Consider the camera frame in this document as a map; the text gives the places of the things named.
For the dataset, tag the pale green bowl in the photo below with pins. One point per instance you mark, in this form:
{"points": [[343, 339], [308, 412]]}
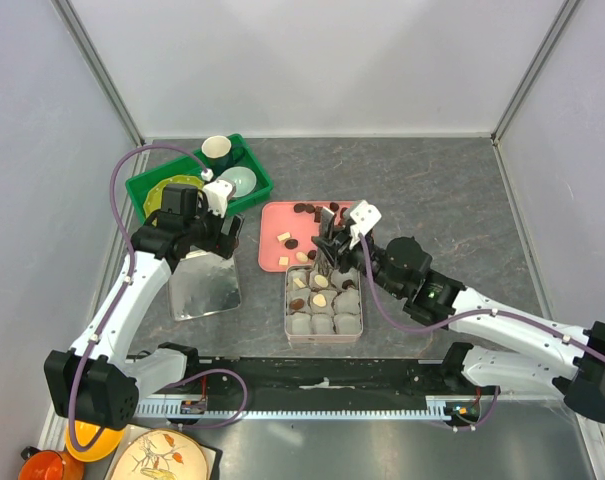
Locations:
{"points": [[243, 179]]}

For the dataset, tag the yellow bowl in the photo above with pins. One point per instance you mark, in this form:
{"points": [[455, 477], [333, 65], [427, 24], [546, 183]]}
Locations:
{"points": [[105, 444]]}

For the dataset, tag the white egg chocolate piece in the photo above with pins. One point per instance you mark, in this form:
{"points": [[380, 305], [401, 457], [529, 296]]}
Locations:
{"points": [[319, 300]]}

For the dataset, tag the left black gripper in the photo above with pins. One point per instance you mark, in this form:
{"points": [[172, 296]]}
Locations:
{"points": [[220, 243]]}

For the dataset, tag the orange mug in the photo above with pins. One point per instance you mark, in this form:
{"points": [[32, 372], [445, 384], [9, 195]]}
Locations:
{"points": [[50, 465]]}

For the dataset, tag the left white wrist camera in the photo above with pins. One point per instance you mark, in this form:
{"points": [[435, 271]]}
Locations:
{"points": [[215, 195]]}

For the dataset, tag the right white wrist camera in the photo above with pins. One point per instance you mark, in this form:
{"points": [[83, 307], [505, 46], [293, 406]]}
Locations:
{"points": [[360, 219]]}

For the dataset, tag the yellow green plate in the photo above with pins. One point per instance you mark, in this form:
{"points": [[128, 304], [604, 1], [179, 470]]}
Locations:
{"points": [[153, 199]]}

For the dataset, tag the metal tongs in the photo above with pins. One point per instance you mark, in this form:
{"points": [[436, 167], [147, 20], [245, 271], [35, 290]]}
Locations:
{"points": [[327, 255]]}

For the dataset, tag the white oval chocolate piece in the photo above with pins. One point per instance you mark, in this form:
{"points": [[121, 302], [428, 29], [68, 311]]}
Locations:
{"points": [[318, 281]]}

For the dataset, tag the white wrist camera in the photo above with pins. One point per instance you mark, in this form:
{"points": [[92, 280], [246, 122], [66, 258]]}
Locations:
{"points": [[360, 219], [215, 195]]}

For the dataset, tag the brown oval chocolate piece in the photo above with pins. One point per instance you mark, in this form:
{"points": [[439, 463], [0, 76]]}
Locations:
{"points": [[297, 304]]}

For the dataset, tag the pink chocolate tin box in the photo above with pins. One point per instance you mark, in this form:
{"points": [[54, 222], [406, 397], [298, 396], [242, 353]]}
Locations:
{"points": [[322, 309]]}

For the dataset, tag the silver tin lid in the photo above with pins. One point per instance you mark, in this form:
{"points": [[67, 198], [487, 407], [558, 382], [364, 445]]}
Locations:
{"points": [[203, 284]]}

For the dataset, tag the dark teal mug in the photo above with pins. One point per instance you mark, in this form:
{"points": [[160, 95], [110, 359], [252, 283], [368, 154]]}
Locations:
{"points": [[221, 153]]}

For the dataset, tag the pink plastic tray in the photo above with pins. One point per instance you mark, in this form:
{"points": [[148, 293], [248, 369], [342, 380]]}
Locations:
{"points": [[286, 231]]}

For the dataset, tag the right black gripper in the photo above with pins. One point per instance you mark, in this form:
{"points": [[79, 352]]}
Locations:
{"points": [[344, 255]]}

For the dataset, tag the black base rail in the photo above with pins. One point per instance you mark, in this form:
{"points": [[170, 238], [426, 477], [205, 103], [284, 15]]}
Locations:
{"points": [[403, 376]]}

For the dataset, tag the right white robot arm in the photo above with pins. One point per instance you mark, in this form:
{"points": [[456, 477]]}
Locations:
{"points": [[544, 355]]}

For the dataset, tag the decorated round plate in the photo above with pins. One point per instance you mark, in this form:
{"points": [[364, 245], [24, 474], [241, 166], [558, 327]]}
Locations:
{"points": [[161, 454]]}

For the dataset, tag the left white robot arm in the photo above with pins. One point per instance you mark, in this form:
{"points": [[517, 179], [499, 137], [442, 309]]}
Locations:
{"points": [[93, 381]]}

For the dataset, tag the green plastic crate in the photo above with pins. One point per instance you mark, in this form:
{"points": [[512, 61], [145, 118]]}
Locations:
{"points": [[139, 187]]}

